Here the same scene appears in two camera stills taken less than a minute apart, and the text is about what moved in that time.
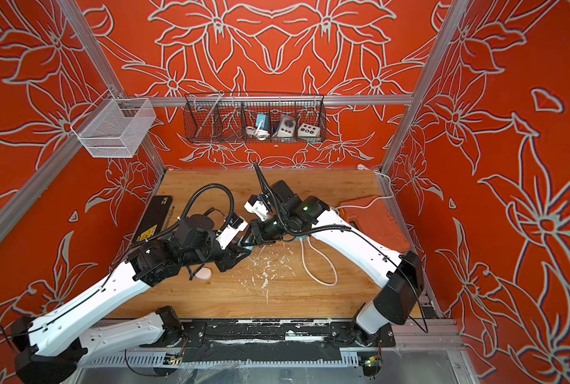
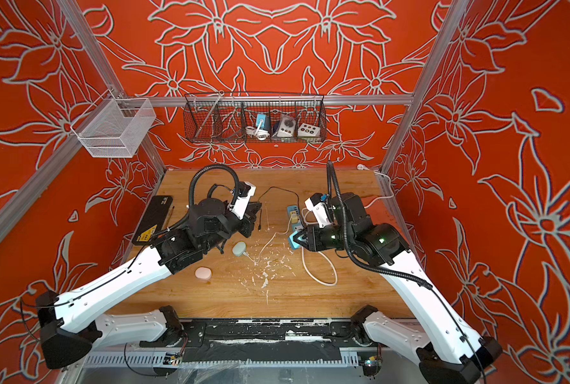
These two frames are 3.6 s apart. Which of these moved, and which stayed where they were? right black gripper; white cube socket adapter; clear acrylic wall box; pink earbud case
Moved: right black gripper
Stayed: clear acrylic wall box; white cube socket adapter; pink earbud case
